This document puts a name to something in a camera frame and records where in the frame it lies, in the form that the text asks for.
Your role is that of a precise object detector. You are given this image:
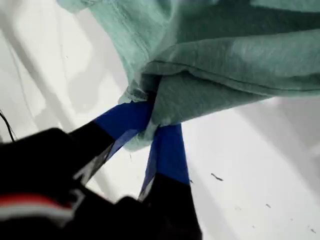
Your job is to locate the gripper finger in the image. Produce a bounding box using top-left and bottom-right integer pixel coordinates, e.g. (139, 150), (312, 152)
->
(68, 100), (155, 186)
(137, 123), (203, 240)

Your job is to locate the pale green T-shirt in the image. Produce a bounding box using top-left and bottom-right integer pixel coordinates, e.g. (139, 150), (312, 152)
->
(56, 0), (320, 153)

